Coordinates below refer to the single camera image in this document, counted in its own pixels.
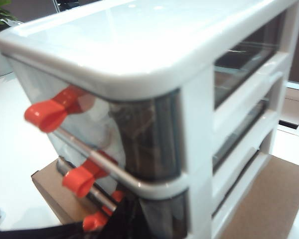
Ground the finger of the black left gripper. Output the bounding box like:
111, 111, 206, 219
0, 222, 100, 239

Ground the desk cable grommet slot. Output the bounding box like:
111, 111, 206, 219
278, 87, 299, 137

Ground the green potted plant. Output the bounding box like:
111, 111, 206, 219
0, 0, 23, 28

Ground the clear drawer red handle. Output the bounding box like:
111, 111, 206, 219
56, 99, 267, 239
72, 146, 264, 234
6, 9, 287, 181

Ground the brown cardboard box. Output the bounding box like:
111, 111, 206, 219
31, 156, 299, 239

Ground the white plastic drawer cabinet frame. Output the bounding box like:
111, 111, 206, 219
0, 0, 299, 239

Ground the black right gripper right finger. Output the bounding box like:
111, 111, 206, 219
124, 197, 153, 239

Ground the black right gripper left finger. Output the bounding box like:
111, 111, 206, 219
96, 196, 131, 239

